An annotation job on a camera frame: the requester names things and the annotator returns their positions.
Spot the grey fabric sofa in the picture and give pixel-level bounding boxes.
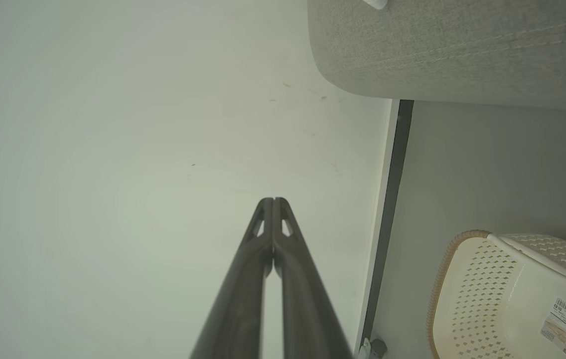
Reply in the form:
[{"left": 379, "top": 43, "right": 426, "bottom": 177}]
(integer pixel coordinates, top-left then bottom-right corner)
[{"left": 307, "top": 0, "right": 566, "bottom": 112}]

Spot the white and black baseboard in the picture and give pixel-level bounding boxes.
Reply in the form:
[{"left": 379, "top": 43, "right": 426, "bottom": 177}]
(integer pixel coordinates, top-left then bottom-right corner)
[{"left": 354, "top": 99, "right": 415, "bottom": 359}]

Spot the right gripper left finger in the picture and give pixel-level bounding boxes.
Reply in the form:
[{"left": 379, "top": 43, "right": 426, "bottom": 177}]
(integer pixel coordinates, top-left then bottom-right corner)
[{"left": 190, "top": 197, "right": 275, "bottom": 359}]

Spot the cream perforated laundry basket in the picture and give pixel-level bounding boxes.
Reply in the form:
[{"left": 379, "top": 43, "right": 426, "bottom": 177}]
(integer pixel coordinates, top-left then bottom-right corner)
[{"left": 426, "top": 229, "right": 566, "bottom": 359}]

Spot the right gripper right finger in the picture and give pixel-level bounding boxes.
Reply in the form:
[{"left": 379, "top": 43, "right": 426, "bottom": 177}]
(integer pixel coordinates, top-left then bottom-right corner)
[{"left": 272, "top": 197, "right": 354, "bottom": 359}]

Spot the black caster wheel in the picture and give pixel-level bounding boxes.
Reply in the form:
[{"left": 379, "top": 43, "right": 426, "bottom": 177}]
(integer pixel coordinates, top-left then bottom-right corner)
[{"left": 369, "top": 338, "right": 389, "bottom": 359}]

